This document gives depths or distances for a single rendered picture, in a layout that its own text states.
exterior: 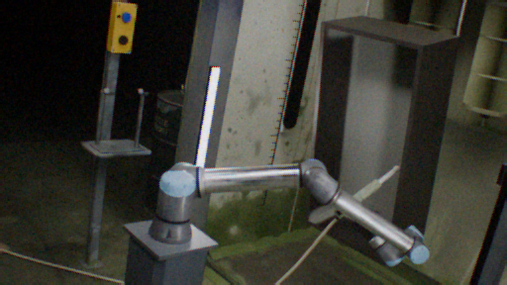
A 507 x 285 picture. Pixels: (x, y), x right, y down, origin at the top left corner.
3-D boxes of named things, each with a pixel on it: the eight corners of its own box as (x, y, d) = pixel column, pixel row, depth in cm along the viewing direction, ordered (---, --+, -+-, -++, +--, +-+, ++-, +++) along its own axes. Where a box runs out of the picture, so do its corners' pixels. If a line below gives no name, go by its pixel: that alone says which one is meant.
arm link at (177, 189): (152, 218, 229) (157, 178, 224) (159, 202, 245) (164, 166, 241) (188, 224, 230) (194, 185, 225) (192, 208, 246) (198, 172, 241)
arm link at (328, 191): (316, 171, 229) (437, 252, 239) (313, 162, 241) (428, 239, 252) (300, 192, 232) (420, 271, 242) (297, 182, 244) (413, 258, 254)
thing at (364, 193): (325, 233, 270) (345, 213, 252) (319, 226, 271) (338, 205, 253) (382, 188, 297) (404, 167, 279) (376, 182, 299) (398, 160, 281)
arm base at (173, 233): (163, 247, 226) (166, 226, 224) (141, 228, 239) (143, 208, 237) (200, 239, 239) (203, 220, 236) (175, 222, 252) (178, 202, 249)
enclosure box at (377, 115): (342, 203, 349) (361, 15, 301) (422, 242, 310) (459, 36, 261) (305, 222, 327) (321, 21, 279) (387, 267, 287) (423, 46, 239)
